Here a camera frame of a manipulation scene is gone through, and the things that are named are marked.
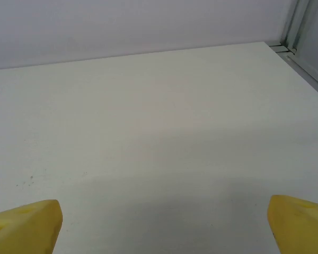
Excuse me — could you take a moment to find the aluminium frame corner post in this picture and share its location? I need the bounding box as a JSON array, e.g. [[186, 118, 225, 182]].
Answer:
[[280, 0, 310, 55]]

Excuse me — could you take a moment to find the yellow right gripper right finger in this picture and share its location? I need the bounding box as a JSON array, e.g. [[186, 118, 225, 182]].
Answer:
[[267, 194, 318, 254]]

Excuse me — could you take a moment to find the aluminium frame side rail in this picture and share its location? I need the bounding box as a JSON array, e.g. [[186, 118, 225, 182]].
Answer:
[[269, 43, 318, 103]]

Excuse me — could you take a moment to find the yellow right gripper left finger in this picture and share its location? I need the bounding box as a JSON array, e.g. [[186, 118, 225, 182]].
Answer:
[[0, 199, 64, 254]]

